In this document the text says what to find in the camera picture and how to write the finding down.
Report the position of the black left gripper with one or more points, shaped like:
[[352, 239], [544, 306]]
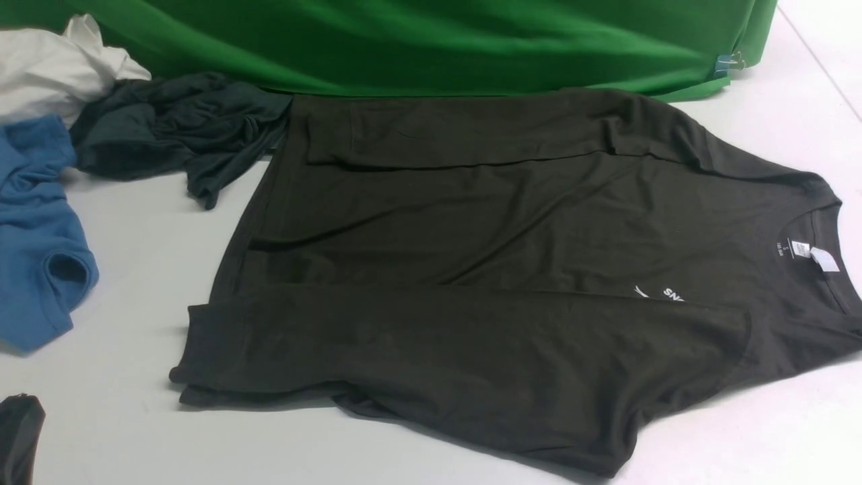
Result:
[[22, 417]]

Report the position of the blue garment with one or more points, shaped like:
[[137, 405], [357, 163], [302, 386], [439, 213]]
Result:
[[47, 268]]

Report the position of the dark teal crumpled garment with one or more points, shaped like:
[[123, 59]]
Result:
[[206, 125]]

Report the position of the white garment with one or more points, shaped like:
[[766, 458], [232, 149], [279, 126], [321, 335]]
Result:
[[43, 73]]

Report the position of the green backdrop cloth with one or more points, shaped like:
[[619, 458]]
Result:
[[665, 49]]

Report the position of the blue binder clip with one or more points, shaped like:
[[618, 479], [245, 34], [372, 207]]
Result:
[[725, 64]]

